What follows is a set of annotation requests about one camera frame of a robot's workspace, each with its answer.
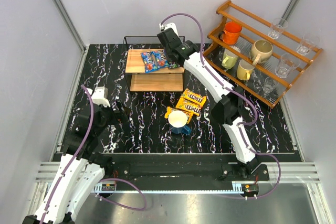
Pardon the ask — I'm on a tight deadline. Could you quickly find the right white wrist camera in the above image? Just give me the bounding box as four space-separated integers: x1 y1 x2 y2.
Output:
159 23 179 36

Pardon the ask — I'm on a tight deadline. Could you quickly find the light green mug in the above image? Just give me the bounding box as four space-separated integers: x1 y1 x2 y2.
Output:
222 48 239 69

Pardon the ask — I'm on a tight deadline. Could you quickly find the yellow candy bag top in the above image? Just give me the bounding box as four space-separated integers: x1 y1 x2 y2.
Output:
181 89 207 106

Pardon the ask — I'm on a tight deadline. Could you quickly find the clear glass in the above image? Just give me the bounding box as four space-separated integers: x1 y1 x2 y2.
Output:
268 18 288 40
296 33 320 56

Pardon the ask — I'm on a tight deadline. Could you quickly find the clear glass bottom tier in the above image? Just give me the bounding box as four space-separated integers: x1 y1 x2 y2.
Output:
262 77 278 95

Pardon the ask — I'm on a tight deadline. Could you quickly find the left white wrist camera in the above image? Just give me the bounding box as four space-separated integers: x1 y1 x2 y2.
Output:
88 87 111 108

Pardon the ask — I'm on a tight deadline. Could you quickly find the pale yellow mug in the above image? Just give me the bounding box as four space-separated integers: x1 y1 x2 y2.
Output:
237 59 255 81

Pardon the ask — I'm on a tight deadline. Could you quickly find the orange mug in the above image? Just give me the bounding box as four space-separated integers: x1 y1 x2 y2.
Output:
218 21 242 45

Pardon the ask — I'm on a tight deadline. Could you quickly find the yellow candy bag under mug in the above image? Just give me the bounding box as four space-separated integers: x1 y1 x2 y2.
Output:
164 106 194 124

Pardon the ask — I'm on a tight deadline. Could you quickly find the two-tier wood wire shelf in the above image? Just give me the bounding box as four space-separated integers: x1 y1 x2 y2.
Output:
123 35 186 93

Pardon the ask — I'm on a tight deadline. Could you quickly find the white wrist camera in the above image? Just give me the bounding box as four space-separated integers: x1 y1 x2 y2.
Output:
159 23 179 36
88 87 111 108

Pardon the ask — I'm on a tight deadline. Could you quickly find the purple candy bag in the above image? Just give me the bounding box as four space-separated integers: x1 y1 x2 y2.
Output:
169 62 180 69

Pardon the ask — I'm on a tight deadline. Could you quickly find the clear glass tier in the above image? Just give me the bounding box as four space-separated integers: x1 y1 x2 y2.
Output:
275 53 300 79
262 77 278 95

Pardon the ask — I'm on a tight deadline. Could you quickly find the wooden cup rack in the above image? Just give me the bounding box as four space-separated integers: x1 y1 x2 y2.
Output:
204 0 323 108

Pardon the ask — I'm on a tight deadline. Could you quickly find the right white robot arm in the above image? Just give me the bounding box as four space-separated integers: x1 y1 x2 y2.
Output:
157 25 260 176

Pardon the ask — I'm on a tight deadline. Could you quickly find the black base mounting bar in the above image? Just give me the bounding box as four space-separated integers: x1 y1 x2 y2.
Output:
102 153 270 182

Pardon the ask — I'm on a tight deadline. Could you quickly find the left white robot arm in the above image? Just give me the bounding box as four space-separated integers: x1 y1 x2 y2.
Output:
23 99 130 223

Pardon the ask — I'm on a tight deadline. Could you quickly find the blue candy bag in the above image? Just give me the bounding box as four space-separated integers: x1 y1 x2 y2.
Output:
153 49 170 69
141 51 158 73

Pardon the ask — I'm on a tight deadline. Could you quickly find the blue mug white inside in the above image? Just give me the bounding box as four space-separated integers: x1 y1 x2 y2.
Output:
168 111 191 135

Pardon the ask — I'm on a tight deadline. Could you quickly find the clear glass middle tier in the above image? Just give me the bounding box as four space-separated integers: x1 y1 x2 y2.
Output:
275 53 300 79

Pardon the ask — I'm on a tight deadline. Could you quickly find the clear glass top left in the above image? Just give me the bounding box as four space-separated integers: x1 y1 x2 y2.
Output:
268 18 288 40

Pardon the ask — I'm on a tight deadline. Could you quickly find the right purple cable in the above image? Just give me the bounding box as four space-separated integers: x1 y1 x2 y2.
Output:
160 13 281 200

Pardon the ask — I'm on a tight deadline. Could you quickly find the yellow candy bag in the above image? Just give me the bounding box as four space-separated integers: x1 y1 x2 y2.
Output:
175 97 202 116
181 89 207 106
164 106 194 124

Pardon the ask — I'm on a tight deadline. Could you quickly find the beige round mug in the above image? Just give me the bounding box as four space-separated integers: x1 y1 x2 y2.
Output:
249 40 273 66

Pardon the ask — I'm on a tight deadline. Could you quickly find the clear glass top right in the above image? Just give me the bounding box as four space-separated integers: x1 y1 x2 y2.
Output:
296 33 320 56

